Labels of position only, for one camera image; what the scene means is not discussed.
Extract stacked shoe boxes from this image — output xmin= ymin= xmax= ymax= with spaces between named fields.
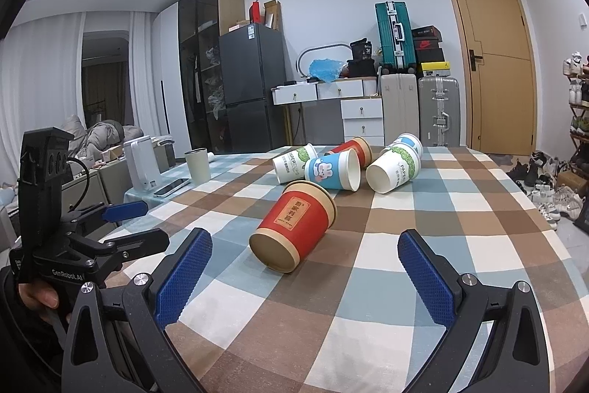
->
xmin=411 ymin=25 xmax=446 ymax=76

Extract white appliance jug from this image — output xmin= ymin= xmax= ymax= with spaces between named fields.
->
xmin=123 ymin=136 xmax=162 ymax=192

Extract black bag on desk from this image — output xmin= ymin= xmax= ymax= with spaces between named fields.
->
xmin=348 ymin=38 xmax=376 ymax=78

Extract grey bedding pile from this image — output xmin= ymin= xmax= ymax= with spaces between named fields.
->
xmin=60 ymin=115 xmax=144 ymax=162

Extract checkered tablecloth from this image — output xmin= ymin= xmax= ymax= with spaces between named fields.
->
xmin=120 ymin=148 xmax=588 ymax=392

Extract red paper cup front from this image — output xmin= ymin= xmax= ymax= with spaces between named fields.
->
xmin=248 ymin=180 xmax=338 ymax=273

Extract teal suitcase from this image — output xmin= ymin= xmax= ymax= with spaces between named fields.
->
xmin=375 ymin=1 xmax=416 ymax=71

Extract black refrigerator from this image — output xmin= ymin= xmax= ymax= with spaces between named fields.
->
xmin=220 ymin=23 xmax=286 ymax=154

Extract cream tumbler mug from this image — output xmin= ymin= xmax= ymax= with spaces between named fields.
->
xmin=185 ymin=148 xmax=211 ymax=185

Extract blue plastic bag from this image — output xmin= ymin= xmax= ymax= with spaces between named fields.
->
xmin=308 ymin=59 xmax=346 ymax=83

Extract white drawer desk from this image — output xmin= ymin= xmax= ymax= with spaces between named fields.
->
xmin=271 ymin=77 xmax=384 ymax=147

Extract white green paper cup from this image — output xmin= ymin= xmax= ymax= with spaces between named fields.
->
xmin=272 ymin=144 xmax=318 ymax=185
xmin=366 ymin=144 xmax=421 ymax=194

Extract black smartphone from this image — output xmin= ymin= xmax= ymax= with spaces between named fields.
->
xmin=153 ymin=178 xmax=190 ymax=197

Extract blue bunny paper cup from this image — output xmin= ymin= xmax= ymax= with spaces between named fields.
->
xmin=304 ymin=150 xmax=361 ymax=192

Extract red paper cup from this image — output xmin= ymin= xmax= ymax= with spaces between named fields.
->
xmin=327 ymin=137 xmax=373 ymax=169
xmin=248 ymin=180 xmax=338 ymax=273

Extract red paper cup back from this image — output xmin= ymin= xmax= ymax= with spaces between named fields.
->
xmin=327 ymin=137 xmax=373 ymax=169

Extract dark glass cabinet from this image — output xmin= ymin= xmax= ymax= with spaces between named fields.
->
xmin=178 ymin=0 xmax=244 ymax=154

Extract shoe rack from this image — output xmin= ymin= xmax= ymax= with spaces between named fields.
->
xmin=563 ymin=52 xmax=589 ymax=180

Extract beige suitcase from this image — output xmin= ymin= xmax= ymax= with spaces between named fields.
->
xmin=380 ymin=74 xmax=419 ymax=145

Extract white curtain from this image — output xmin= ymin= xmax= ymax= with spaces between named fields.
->
xmin=0 ymin=13 xmax=86 ymax=185

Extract wooden door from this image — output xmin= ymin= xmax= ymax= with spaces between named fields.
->
xmin=451 ymin=0 xmax=537 ymax=155

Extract person's hand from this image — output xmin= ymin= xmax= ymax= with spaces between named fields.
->
xmin=18 ymin=281 xmax=59 ymax=323

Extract white green paper cup right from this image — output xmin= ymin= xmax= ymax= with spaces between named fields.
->
xmin=366 ymin=144 xmax=421 ymax=194

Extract blue white paper cup back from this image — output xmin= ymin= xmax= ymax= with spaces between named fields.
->
xmin=384 ymin=133 xmax=423 ymax=158

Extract silver suitcase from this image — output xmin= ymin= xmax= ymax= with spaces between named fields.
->
xmin=418 ymin=77 xmax=460 ymax=148

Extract white green paper cup left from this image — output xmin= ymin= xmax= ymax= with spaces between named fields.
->
xmin=272 ymin=144 xmax=318 ymax=185

